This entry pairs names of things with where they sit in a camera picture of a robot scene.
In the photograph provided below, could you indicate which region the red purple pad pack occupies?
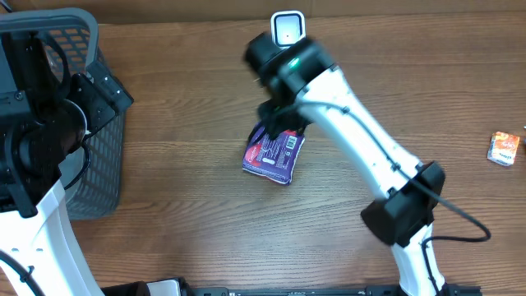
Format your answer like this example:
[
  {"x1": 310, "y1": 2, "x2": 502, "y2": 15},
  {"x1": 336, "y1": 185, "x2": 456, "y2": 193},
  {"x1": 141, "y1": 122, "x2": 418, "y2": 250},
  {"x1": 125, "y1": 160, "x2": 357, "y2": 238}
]
[{"x1": 242, "y1": 122, "x2": 305, "y2": 185}]

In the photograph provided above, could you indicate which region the small orange box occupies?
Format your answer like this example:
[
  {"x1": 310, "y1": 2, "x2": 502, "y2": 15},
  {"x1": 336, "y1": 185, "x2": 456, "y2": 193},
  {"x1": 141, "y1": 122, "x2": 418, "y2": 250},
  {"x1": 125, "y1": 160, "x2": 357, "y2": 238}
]
[{"x1": 487, "y1": 132, "x2": 520, "y2": 166}]

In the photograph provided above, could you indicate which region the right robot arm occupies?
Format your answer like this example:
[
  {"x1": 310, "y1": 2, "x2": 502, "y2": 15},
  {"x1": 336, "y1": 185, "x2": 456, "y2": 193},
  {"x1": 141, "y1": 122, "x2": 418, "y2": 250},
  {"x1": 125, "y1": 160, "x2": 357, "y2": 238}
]
[{"x1": 244, "y1": 33, "x2": 445, "y2": 295}]

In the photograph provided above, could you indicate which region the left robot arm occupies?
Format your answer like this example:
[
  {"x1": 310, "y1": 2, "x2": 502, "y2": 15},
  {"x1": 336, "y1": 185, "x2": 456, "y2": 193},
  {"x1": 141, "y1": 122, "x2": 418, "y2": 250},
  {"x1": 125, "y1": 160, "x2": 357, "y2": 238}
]
[{"x1": 1, "y1": 30, "x2": 132, "y2": 295}]

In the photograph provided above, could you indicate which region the white barcode scanner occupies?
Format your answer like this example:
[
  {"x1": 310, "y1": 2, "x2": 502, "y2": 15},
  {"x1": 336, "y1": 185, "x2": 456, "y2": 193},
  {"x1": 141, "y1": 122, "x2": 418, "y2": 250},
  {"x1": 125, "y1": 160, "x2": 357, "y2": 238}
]
[{"x1": 270, "y1": 10, "x2": 306, "y2": 49}]

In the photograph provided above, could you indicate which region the grey plastic shopping basket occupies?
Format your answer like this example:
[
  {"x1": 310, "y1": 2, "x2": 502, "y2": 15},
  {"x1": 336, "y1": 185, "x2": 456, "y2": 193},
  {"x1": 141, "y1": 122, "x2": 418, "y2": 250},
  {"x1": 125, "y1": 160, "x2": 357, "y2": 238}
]
[{"x1": 1, "y1": 8, "x2": 133, "y2": 220}]

